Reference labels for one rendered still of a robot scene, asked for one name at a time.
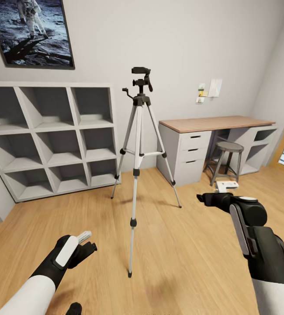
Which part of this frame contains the camera tripod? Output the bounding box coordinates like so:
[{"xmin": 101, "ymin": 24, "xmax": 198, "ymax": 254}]
[{"xmin": 111, "ymin": 67, "xmax": 182, "ymax": 278}]

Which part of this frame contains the digital camera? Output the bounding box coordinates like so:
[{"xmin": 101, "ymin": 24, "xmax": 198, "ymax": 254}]
[{"xmin": 65, "ymin": 302, "xmax": 82, "ymax": 315}]

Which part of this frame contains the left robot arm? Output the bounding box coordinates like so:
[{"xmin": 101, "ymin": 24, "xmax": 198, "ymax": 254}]
[{"xmin": 0, "ymin": 231, "xmax": 97, "ymax": 315}]

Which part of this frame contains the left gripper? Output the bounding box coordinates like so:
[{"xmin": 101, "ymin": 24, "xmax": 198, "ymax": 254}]
[{"xmin": 69, "ymin": 241, "xmax": 97, "ymax": 269}]

